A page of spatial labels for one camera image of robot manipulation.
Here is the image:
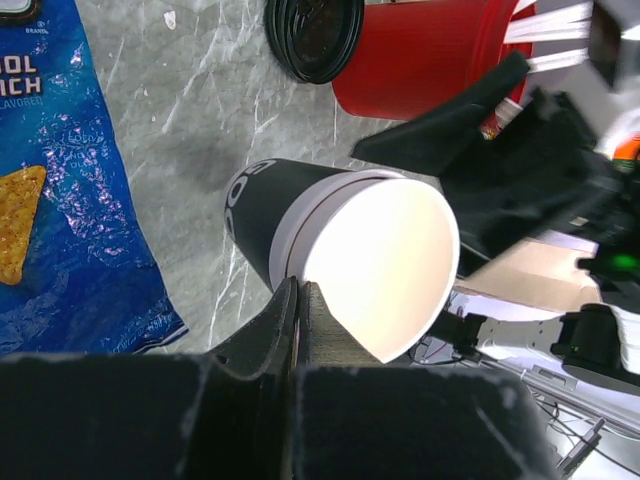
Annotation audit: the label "black coffee cup lid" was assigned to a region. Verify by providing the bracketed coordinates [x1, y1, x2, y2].
[263, 0, 365, 85]

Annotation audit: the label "red straw holder cup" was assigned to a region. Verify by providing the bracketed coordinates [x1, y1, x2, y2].
[332, 0, 536, 120]

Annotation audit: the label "white wrapped straws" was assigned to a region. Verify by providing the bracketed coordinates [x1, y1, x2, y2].
[503, 1, 593, 73]

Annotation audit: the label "blue Doritos chip bag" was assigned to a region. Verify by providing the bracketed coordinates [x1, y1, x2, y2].
[1, 1, 187, 354]

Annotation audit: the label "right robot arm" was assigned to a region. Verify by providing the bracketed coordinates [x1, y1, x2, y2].
[352, 52, 639, 394]

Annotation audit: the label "black paper coffee cup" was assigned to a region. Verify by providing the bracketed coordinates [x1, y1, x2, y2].
[224, 158, 402, 291]

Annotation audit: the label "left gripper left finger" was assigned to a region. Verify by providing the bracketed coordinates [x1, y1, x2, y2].
[209, 277, 299, 380]

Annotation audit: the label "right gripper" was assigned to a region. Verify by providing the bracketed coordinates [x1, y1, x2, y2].
[351, 52, 639, 279]

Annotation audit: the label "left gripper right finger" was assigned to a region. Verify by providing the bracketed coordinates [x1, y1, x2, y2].
[297, 282, 381, 367]

